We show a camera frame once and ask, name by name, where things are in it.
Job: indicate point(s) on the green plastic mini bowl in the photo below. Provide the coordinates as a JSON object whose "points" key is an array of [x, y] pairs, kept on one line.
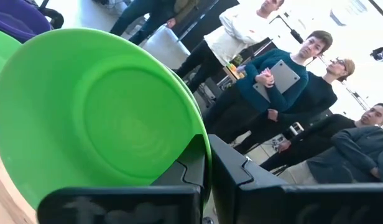
{"points": [[101, 118], [2, 53]]}

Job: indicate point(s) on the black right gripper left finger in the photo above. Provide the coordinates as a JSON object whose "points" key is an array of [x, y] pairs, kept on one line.
{"points": [[166, 202]]}

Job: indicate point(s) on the black ceiling spotlight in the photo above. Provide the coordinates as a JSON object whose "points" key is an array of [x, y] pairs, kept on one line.
{"points": [[381, 53]]}

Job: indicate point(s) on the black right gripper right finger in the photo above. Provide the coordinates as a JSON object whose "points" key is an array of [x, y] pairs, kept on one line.
{"points": [[272, 205]]}

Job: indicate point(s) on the grey laptop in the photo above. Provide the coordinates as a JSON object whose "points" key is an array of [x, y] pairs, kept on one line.
{"points": [[284, 77]]}

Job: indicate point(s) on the person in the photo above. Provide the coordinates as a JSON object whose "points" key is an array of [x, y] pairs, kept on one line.
{"points": [[148, 12], [319, 137], [235, 34], [256, 102], [356, 155], [316, 96]]}

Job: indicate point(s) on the purple plastic mini bowl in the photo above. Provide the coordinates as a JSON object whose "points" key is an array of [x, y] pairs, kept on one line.
{"points": [[17, 15]]}

